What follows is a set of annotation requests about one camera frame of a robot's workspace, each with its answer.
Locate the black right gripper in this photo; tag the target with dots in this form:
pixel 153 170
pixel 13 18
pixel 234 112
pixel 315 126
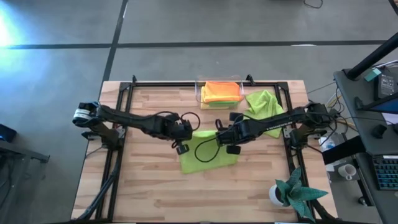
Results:
pixel 227 137

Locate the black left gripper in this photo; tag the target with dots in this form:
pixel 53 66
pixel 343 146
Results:
pixel 183 132

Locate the lime green microfiber towel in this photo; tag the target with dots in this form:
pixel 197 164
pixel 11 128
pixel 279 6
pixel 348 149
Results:
pixel 208 155
pixel 264 104

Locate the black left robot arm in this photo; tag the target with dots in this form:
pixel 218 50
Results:
pixel 130 119

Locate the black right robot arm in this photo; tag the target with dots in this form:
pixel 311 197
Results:
pixel 280 123

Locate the clear plastic bin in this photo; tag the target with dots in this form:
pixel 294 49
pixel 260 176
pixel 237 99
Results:
pixel 219 79

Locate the snake plant white pot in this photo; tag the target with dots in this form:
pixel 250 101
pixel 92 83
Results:
pixel 295 193

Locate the black clamp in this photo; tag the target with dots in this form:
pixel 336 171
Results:
pixel 90 134

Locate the black bar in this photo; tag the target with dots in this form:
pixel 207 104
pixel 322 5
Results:
pixel 342 149

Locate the white mug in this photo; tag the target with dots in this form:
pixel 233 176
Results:
pixel 346 171

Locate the grey desk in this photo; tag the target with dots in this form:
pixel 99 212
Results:
pixel 351 90

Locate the black computer mouse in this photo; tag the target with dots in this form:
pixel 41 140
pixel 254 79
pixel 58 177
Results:
pixel 379 131

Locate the teal box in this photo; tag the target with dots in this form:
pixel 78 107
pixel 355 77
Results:
pixel 372 74

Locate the black stand leg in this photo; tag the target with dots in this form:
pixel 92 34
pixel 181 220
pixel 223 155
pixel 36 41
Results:
pixel 25 152

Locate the monitor with blue screen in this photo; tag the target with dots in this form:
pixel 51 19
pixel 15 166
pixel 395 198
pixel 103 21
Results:
pixel 385 105

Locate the black keyboard blue keys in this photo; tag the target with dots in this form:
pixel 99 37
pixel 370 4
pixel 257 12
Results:
pixel 387 172

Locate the black pole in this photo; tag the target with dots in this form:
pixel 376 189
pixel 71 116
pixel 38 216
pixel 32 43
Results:
pixel 373 57

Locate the black power adapter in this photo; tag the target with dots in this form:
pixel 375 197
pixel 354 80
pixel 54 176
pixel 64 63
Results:
pixel 385 85

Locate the dark device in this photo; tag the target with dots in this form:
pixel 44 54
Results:
pixel 7 133

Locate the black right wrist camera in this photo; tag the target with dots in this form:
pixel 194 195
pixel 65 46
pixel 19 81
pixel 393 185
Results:
pixel 233 149

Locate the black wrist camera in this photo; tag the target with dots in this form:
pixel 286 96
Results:
pixel 233 149
pixel 182 148

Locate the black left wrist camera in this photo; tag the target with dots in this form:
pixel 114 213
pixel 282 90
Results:
pixel 182 148

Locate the black metal table frame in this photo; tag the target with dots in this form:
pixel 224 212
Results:
pixel 116 161

